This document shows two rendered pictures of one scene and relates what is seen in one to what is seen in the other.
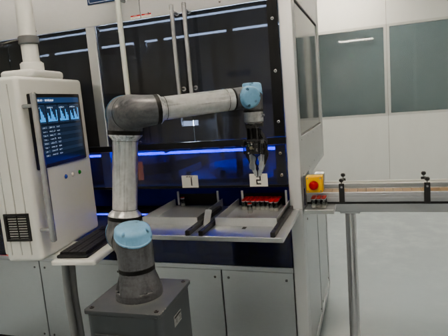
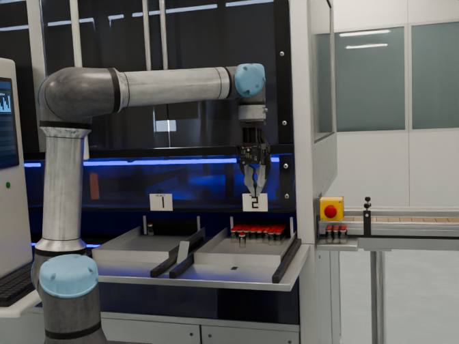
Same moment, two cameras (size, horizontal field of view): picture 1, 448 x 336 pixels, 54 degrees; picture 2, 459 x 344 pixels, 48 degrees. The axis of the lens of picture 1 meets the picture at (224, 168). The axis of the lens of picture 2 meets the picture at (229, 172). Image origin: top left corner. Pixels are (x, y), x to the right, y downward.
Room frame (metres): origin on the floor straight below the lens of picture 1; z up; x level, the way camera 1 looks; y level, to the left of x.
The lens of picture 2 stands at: (0.27, 0.01, 1.31)
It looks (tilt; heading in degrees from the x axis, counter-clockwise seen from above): 6 degrees down; 357
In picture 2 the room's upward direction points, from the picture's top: 3 degrees counter-clockwise
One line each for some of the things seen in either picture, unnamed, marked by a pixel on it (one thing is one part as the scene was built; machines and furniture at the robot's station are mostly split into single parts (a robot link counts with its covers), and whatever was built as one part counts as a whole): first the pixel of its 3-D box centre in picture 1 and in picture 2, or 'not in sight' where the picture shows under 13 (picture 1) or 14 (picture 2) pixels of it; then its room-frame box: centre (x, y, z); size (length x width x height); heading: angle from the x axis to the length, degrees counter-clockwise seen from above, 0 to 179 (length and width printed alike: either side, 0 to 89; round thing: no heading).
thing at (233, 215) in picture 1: (255, 211); (250, 244); (1.88, -0.12, 0.90); 0.34 x 0.26 x 0.04; 161
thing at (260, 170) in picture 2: (260, 165); (259, 181); (1.69, -0.14, 1.13); 0.06 x 0.03 x 0.09; 160
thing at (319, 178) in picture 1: (315, 183); (332, 208); (1.91, -0.40, 0.99); 0.08 x 0.07 x 0.07; 161
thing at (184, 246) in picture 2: (203, 221); (177, 256); (1.75, 0.10, 0.91); 0.14 x 0.03 x 0.06; 161
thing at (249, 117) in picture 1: (254, 117); (253, 113); (1.69, -0.13, 1.31); 0.08 x 0.08 x 0.05
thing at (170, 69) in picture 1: (145, 83); (103, 67); (2.15, 0.35, 1.50); 0.47 x 0.01 x 0.59; 71
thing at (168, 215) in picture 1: (185, 211); (152, 242); (1.99, 0.20, 0.90); 0.34 x 0.26 x 0.04; 161
